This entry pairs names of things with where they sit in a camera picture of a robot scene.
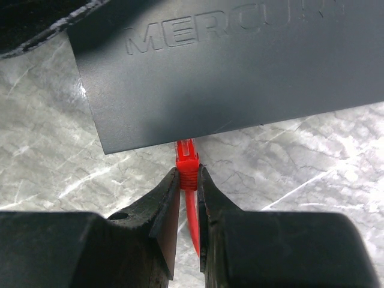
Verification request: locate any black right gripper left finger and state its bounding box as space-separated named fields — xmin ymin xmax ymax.
xmin=1 ymin=169 xmax=180 ymax=287

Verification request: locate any black network switch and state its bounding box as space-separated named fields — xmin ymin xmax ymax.
xmin=67 ymin=1 xmax=383 ymax=154

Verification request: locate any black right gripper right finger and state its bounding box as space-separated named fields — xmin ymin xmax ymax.
xmin=197 ymin=166 xmax=380 ymax=287

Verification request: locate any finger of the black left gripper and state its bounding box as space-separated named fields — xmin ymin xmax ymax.
xmin=1 ymin=0 xmax=108 ymax=59

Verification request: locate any red ethernet cable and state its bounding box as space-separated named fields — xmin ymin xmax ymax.
xmin=175 ymin=138 xmax=201 ymax=258

